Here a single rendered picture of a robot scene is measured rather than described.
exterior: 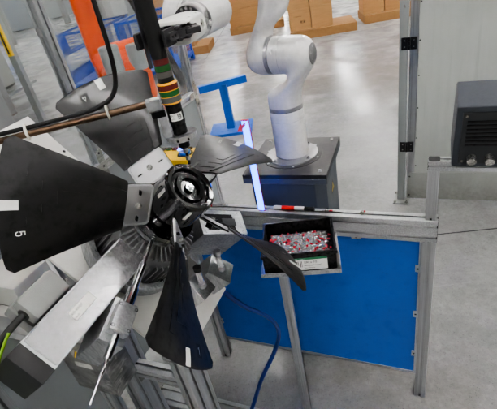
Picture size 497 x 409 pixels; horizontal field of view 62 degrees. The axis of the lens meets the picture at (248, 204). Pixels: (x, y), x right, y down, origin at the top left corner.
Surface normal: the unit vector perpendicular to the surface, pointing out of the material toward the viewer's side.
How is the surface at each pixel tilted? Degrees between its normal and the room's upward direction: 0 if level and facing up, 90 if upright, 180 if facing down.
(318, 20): 90
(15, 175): 72
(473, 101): 15
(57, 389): 90
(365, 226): 90
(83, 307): 50
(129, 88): 38
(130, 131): 45
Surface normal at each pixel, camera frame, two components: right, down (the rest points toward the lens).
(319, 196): 0.44, 0.40
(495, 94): -0.26, -0.66
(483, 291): -0.18, -0.83
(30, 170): 0.64, -0.02
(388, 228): -0.35, 0.54
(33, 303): 0.59, -0.50
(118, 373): 0.92, 0.04
